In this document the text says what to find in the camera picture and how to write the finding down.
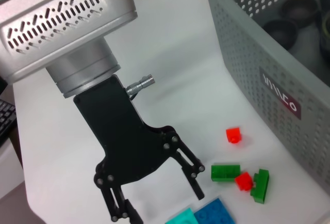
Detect long green building brick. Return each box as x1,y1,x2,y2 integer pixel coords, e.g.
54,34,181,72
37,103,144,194
250,168,270,204

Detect teal square building plate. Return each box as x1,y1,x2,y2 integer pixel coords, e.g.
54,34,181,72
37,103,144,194
164,207,198,224

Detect black computer keyboard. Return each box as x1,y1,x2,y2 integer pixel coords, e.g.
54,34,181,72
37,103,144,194
0,99,18,147

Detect small red building brick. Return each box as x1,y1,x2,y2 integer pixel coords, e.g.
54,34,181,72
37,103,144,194
226,126,243,145
234,171,253,191

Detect left wrist camera housing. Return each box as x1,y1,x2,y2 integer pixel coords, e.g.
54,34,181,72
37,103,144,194
0,0,139,84

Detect small black clay cup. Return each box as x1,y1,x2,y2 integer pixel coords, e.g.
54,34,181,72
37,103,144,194
280,0,320,27
262,19,299,50

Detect grey-green perforated storage bin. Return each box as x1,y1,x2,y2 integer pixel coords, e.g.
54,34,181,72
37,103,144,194
202,0,330,191

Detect small green building brick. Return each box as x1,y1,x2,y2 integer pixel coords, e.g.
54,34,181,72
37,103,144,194
210,164,242,183

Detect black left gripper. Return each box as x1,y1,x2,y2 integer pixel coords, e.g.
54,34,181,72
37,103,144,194
73,74,206,224

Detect blue square building plate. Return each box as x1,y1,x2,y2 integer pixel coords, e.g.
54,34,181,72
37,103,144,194
193,197,237,224

